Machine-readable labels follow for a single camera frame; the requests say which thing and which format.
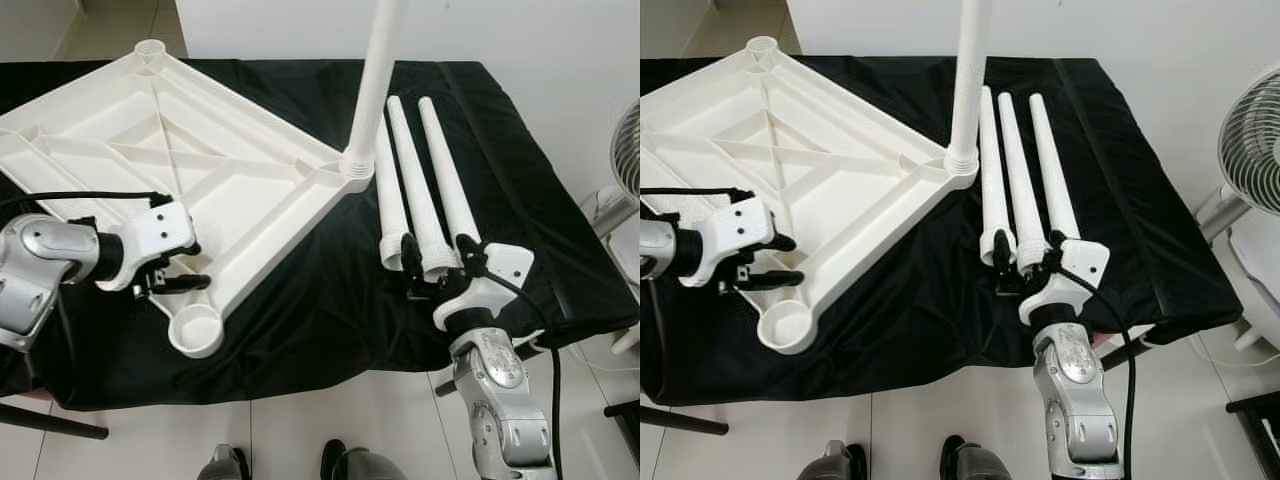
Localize grey robot foot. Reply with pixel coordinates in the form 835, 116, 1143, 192
320, 440, 406, 480
195, 445, 249, 480
938, 435, 1011, 480
795, 440, 866, 480

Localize white pedestal fan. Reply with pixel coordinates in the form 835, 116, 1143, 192
1195, 62, 1280, 243
595, 100, 641, 241

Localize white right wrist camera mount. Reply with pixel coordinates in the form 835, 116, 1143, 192
433, 243, 536, 331
1018, 238, 1111, 326

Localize grey robot left foot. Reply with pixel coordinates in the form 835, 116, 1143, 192
795, 440, 866, 480
195, 445, 249, 480

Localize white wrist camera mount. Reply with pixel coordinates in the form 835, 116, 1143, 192
120, 200, 199, 293
433, 243, 536, 331
1018, 238, 1111, 326
698, 195, 776, 289

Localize white domed appliance grey band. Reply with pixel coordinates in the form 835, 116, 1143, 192
1228, 205, 1280, 351

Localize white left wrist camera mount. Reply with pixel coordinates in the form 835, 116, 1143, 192
120, 200, 199, 293
698, 195, 776, 289

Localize grey robot right foot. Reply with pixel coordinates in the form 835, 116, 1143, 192
938, 435, 1011, 480
320, 440, 406, 480

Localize white plastic ribbed tabletop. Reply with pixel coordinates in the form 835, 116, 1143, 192
0, 40, 373, 359
640, 37, 981, 356

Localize black floor stand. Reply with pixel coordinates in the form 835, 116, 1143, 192
600, 400, 641, 461
1225, 390, 1280, 443

